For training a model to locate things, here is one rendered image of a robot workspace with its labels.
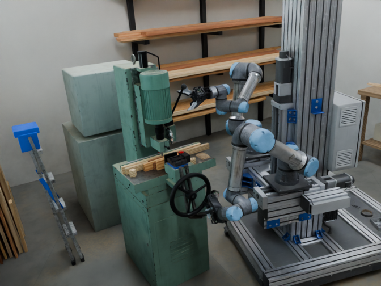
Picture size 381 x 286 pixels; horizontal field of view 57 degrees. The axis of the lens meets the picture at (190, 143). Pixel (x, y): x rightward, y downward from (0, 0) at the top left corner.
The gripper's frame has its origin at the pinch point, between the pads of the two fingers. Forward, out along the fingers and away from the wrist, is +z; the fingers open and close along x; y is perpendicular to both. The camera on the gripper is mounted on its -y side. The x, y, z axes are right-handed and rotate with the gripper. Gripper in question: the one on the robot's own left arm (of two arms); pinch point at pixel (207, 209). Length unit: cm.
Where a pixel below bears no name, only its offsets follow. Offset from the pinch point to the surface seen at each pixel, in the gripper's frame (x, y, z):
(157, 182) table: -20.7, -25.1, 12.1
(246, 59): 201, -133, 184
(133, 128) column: -19, -64, 31
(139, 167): -25, -37, 23
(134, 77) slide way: -13, -93, 13
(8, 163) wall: -108, -94, 250
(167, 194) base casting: -15.1, -15.6, 17.6
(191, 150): 14.3, -37.3, 25.6
